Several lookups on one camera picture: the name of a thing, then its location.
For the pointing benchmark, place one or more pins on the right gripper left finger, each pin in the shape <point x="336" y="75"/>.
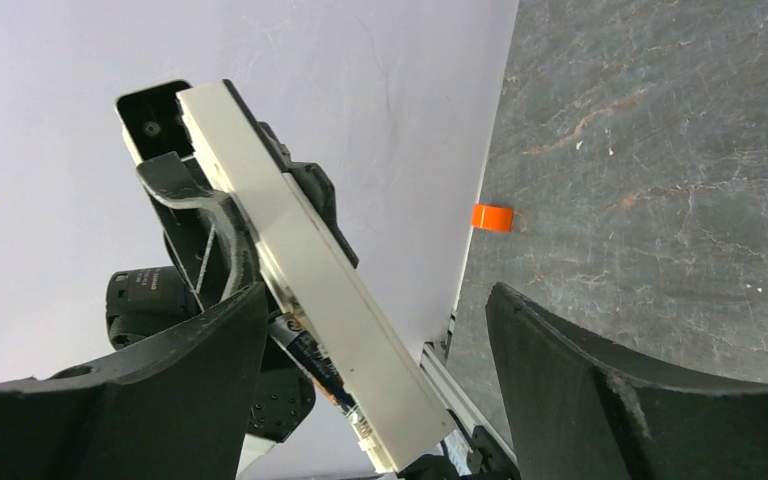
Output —
<point x="173" y="406"/>

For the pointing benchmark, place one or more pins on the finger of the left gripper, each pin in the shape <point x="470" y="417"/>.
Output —
<point x="316" y="186"/>
<point x="205" y="233"/>

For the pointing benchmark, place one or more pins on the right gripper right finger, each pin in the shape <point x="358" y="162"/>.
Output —
<point x="580" y="406"/>

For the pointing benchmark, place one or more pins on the black orange battery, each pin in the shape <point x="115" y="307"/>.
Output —
<point x="313" y="360"/>

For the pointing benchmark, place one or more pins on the long white plastic bar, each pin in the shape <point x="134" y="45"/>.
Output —
<point x="307" y="270"/>

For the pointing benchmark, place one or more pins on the orange tape roll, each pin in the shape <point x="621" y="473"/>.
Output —
<point x="492" y="218"/>

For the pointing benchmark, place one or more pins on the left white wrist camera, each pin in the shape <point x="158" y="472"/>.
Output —
<point x="152" y="123"/>

